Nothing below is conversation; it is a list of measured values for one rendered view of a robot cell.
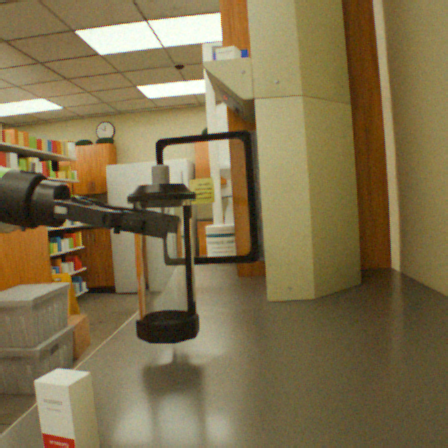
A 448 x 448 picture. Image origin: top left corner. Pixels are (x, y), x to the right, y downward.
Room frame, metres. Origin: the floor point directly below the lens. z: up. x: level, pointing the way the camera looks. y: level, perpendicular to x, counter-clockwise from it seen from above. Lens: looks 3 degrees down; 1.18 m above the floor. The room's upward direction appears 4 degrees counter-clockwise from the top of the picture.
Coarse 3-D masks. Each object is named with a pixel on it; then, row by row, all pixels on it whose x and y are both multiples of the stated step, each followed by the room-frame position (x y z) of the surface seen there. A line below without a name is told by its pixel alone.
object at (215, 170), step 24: (192, 144) 1.36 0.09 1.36; (216, 144) 1.35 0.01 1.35; (240, 144) 1.33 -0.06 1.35; (192, 168) 1.37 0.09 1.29; (216, 168) 1.35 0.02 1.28; (240, 168) 1.33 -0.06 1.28; (216, 192) 1.35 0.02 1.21; (240, 192) 1.33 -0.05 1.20; (192, 216) 1.37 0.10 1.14; (216, 216) 1.35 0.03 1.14; (240, 216) 1.34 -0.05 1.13; (216, 240) 1.35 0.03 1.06; (240, 240) 1.34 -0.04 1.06
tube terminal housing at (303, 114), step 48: (288, 0) 1.01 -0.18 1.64; (336, 0) 1.12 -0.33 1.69; (288, 48) 1.01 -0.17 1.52; (336, 48) 1.11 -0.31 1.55; (288, 96) 1.01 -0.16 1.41; (336, 96) 1.10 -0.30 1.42; (288, 144) 1.01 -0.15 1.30; (336, 144) 1.08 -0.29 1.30; (288, 192) 1.01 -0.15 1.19; (336, 192) 1.08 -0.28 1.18; (288, 240) 1.01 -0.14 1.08; (336, 240) 1.07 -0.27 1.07; (288, 288) 1.01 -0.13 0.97; (336, 288) 1.06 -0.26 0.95
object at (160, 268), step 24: (168, 192) 0.64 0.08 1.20; (192, 192) 0.67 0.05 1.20; (168, 216) 0.65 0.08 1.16; (144, 240) 0.65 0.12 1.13; (168, 240) 0.65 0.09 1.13; (144, 264) 0.65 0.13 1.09; (168, 264) 0.65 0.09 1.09; (144, 288) 0.66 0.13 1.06; (168, 288) 0.65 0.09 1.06; (144, 312) 0.66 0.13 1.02; (168, 312) 0.65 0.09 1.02
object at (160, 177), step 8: (152, 168) 0.68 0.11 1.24; (160, 168) 0.68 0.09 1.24; (168, 168) 0.69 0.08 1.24; (152, 176) 0.69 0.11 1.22; (160, 176) 0.68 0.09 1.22; (168, 176) 0.69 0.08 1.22; (144, 184) 0.66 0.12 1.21; (152, 184) 0.66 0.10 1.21; (160, 184) 0.65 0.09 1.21; (168, 184) 0.66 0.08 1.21; (176, 184) 0.67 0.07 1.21; (184, 184) 0.69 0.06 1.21; (136, 192) 0.66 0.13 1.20; (144, 192) 0.65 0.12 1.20; (152, 192) 0.65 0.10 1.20; (160, 192) 0.65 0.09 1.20
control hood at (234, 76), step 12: (216, 60) 1.03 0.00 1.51; (228, 60) 1.02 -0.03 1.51; (240, 60) 1.02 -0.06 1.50; (216, 72) 1.02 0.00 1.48; (228, 72) 1.02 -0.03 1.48; (240, 72) 1.02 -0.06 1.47; (228, 84) 1.02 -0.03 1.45; (240, 84) 1.02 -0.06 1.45; (252, 84) 1.02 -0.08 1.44; (240, 96) 1.02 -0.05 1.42; (252, 96) 1.02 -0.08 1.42; (252, 108) 1.12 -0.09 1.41; (252, 120) 1.29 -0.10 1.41
